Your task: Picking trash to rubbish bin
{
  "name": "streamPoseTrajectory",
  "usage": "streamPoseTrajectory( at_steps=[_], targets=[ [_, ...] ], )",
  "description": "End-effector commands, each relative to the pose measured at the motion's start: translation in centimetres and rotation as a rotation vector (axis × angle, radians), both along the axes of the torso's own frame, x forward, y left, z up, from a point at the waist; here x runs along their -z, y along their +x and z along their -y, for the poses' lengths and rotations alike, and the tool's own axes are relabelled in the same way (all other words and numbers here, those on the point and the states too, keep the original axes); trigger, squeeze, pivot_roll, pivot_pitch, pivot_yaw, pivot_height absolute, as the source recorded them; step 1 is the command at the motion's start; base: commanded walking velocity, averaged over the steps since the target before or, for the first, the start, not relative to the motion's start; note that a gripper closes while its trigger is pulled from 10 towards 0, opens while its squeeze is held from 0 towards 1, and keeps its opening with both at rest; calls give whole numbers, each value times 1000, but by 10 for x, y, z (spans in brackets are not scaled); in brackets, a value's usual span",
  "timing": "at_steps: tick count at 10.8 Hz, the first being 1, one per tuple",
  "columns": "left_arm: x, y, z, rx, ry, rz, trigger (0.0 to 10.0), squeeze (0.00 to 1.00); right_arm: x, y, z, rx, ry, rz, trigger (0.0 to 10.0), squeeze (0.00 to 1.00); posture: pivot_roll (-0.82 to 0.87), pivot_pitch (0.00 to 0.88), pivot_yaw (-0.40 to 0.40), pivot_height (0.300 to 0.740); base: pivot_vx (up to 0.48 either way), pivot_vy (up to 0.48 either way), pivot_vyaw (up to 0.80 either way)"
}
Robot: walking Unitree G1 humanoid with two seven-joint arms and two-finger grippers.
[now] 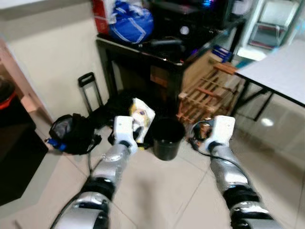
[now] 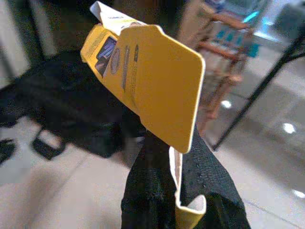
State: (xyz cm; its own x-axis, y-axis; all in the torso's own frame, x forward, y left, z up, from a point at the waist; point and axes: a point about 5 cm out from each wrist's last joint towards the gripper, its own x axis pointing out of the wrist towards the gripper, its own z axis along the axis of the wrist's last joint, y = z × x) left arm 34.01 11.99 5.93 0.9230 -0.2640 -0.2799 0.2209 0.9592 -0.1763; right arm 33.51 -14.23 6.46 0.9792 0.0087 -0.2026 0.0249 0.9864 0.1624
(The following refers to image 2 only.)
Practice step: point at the black trolley suitcase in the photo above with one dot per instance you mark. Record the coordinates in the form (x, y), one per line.
(59, 100)

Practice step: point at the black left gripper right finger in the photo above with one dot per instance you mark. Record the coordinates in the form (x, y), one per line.
(209, 176)

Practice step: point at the yellow cardboard carton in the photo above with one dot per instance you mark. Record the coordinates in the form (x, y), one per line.
(162, 83)

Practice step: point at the teal floor mat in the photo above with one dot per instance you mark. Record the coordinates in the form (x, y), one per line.
(253, 50)

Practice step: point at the wooden slatted rack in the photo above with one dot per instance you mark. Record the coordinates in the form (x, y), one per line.
(226, 52)

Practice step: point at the black metal frame leg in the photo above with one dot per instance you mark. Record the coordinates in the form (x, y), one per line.
(257, 88)

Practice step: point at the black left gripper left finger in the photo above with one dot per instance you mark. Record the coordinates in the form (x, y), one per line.
(150, 190)

